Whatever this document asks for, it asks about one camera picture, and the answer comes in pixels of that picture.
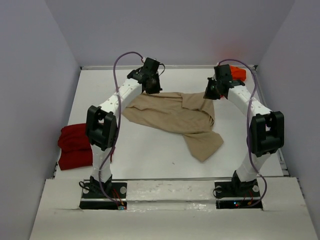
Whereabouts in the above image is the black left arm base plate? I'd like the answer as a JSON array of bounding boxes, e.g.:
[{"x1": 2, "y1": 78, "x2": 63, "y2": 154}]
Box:
[{"x1": 79, "y1": 181, "x2": 128, "y2": 210}]

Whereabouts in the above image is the orange t shirt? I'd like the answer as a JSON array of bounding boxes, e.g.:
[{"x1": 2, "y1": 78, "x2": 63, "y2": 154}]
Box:
[{"x1": 229, "y1": 65, "x2": 247, "y2": 82}]

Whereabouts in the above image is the beige t shirt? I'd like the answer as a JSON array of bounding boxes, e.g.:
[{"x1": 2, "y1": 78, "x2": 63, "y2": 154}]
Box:
[{"x1": 122, "y1": 92, "x2": 224, "y2": 163}]

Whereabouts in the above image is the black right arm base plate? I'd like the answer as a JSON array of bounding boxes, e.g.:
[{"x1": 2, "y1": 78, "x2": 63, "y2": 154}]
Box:
[{"x1": 212, "y1": 180, "x2": 263, "y2": 210}]

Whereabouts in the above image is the dark red t shirt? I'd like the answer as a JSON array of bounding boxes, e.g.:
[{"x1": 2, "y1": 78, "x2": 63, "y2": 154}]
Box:
[{"x1": 57, "y1": 123, "x2": 117, "y2": 171}]

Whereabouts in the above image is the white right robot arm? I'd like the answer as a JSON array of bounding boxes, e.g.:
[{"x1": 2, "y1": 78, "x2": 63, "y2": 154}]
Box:
[{"x1": 204, "y1": 64, "x2": 285, "y2": 196}]

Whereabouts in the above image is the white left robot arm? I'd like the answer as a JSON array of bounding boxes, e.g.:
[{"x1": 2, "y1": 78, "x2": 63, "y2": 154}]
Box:
[{"x1": 85, "y1": 57, "x2": 162, "y2": 198}]

